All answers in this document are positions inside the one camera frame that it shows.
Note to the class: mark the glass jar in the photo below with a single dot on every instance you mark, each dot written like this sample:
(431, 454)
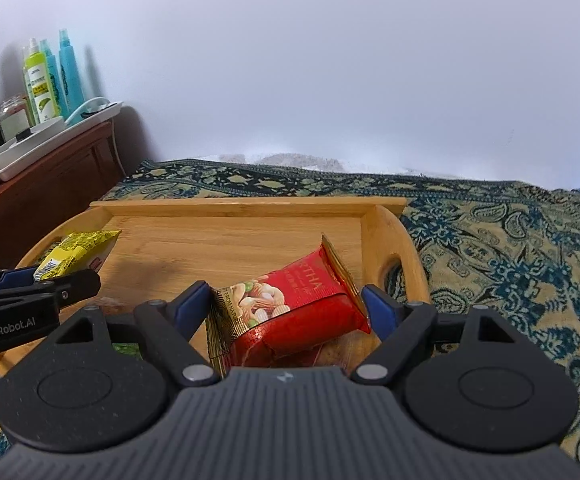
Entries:
(14, 120)

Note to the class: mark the small black object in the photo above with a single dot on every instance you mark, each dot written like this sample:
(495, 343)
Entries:
(23, 134)

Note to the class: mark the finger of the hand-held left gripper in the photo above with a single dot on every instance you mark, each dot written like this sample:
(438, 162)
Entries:
(17, 279)
(69, 287)

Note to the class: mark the yellow green bottle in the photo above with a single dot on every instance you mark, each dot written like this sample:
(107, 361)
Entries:
(39, 85)

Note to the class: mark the green snack packet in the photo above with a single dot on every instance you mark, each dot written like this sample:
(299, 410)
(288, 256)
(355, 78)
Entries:
(127, 350)

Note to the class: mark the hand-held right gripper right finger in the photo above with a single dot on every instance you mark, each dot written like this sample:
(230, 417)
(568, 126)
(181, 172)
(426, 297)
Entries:
(381, 307)

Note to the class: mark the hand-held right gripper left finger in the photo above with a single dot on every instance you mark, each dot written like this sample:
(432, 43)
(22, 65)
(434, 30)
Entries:
(192, 307)

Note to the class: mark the green translucent bottle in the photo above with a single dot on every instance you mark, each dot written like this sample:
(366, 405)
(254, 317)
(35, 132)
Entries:
(54, 72)

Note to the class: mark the yellow snack packet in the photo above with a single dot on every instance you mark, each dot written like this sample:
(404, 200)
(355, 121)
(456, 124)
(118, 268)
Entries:
(79, 247)

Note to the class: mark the tall teal spray bottle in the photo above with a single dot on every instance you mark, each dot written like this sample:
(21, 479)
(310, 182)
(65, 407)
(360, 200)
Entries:
(72, 80)

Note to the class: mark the red nut packet gold edges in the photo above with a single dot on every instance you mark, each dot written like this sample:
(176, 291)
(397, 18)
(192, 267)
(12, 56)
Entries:
(295, 320)

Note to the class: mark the white plastic tray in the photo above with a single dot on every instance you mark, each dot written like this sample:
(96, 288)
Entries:
(44, 150)

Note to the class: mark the brown wooden cabinet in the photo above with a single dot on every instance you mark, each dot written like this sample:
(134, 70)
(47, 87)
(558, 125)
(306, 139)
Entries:
(44, 200)

